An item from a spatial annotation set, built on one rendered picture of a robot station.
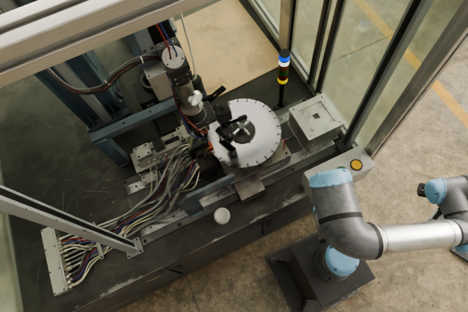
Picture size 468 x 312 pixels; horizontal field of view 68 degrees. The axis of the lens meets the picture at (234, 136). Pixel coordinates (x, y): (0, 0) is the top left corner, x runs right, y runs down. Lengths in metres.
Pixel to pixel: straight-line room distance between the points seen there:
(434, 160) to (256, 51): 1.45
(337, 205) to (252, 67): 1.13
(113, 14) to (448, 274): 2.38
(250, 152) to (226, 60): 0.68
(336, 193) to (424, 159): 1.77
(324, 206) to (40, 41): 0.76
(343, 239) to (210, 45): 1.39
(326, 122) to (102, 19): 1.31
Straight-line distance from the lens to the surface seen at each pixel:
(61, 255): 1.75
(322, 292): 1.55
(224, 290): 2.30
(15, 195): 0.93
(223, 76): 1.88
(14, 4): 1.36
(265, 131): 1.48
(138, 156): 1.60
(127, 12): 0.39
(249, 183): 1.53
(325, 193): 0.96
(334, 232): 0.94
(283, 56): 1.43
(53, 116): 2.08
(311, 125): 1.57
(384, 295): 2.39
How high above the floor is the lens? 2.28
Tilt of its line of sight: 64 degrees down
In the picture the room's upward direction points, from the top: 11 degrees counter-clockwise
